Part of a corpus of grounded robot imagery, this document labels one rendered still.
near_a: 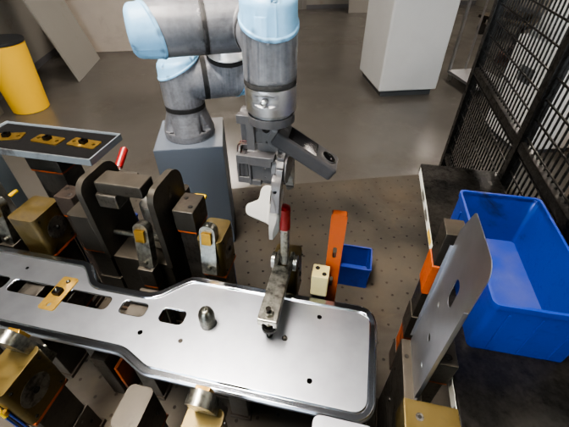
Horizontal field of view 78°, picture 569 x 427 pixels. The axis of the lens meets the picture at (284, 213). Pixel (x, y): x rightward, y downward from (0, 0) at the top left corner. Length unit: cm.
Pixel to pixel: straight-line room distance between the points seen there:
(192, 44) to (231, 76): 47
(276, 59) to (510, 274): 66
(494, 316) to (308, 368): 32
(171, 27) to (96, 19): 592
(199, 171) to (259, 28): 70
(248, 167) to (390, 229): 92
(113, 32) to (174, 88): 544
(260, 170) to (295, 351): 34
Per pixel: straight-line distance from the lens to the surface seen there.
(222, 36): 57
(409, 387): 70
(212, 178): 112
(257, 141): 56
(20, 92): 463
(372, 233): 136
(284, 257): 73
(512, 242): 98
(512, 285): 88
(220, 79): 104
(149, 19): 57
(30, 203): 106
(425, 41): 438
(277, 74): 49
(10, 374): 77
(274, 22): 47
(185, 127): 108
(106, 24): 646
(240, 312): 75
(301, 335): 72
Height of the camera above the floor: 162
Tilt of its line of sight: 41 degrees down
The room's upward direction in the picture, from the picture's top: straight up
